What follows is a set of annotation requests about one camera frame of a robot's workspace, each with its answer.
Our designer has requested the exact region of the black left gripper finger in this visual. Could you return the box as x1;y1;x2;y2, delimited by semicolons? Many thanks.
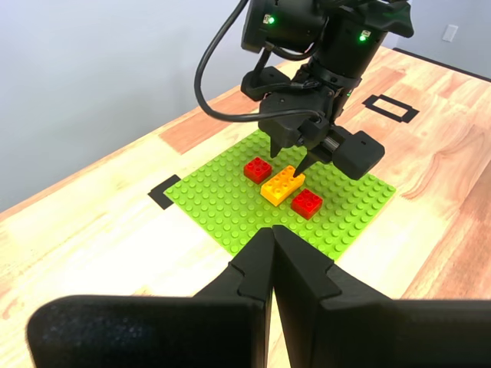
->
25;227;275;368
272;225;491;368

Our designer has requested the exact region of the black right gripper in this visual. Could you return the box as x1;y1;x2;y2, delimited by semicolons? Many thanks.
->
258;84;386;182

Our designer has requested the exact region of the yellow rectangular toy brick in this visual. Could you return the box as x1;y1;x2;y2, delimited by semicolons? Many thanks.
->
260;165;307;207

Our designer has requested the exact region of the red square toy brick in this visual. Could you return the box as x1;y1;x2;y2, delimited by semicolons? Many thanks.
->
243;156;273;185
290;188;324;220

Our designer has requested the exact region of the green studded baseplate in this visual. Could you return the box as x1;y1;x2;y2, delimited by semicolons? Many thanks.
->
164;129;397;265

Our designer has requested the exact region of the black tape rectangle outline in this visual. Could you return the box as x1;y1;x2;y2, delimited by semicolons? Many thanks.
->
362;94;420;125

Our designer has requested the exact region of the black tape corner mark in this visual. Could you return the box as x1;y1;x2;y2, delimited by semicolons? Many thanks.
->
147;174;182;211

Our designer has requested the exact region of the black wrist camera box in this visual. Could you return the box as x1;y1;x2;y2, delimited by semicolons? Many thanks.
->
300;116;331;151

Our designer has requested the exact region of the black camera cable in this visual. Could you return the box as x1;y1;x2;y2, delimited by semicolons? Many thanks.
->
194;0;323;123

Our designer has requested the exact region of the dark wall baseboard strip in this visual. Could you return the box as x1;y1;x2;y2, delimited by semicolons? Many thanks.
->
394;48;491;82

